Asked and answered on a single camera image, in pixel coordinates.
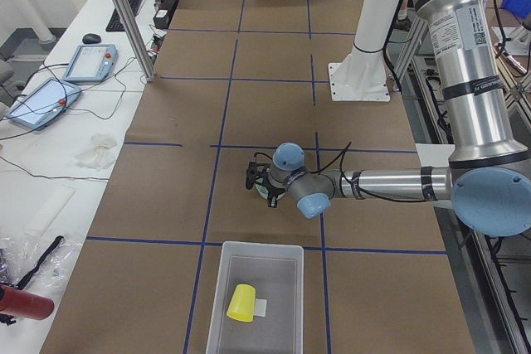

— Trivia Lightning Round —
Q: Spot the crumpled white tissue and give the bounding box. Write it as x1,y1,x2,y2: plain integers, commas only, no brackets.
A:
75,133,117,170

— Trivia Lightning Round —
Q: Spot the aluminium frame post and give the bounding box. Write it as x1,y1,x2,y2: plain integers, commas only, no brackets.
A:
112,0,155,82

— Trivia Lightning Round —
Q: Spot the translucent white plastic bin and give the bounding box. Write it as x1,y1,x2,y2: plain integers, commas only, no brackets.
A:
206,241,304,353

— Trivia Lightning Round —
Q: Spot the yellow plastic cup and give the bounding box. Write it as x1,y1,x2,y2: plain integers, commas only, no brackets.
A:
226,284,256,322

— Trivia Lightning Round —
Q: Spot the clear plastic bag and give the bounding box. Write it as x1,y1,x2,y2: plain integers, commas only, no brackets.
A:
1,235,82,290

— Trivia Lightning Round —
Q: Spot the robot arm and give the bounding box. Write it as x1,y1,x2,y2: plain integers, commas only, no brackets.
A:
246,0,530,237

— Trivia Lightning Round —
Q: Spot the far teach pendant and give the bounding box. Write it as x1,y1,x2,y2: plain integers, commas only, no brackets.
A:
62,44,118,85

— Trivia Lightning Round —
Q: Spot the black computer mouse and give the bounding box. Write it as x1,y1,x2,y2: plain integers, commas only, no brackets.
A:
82,33,101,45

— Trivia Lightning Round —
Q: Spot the black power adapter box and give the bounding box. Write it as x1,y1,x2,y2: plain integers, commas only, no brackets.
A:
153,9,169,30

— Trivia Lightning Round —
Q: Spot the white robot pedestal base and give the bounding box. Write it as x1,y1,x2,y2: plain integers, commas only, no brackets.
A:
329,0,396,102

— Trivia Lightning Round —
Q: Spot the black strap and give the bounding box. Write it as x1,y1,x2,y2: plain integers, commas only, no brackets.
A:
17,235,65,290

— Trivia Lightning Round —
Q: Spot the near teach pendant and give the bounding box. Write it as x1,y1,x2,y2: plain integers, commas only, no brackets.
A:
5,78,81,130

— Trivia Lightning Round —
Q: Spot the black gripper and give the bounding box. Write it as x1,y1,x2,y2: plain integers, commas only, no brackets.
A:
263,177,286,208

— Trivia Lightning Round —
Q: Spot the white foam strip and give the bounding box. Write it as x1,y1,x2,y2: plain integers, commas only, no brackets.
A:
24,186,76,236

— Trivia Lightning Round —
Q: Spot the red cylinder bottle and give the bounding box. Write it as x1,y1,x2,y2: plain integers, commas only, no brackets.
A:
1,285,55,320

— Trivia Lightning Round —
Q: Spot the teach pendant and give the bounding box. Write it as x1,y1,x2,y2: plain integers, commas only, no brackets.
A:
62,44,118,85
5,78,81,130

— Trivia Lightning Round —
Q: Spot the black keyboard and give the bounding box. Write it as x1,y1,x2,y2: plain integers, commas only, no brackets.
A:
105,0,145,33

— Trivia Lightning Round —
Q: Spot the green bowl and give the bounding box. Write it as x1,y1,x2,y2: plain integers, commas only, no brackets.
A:
255,184,286,200

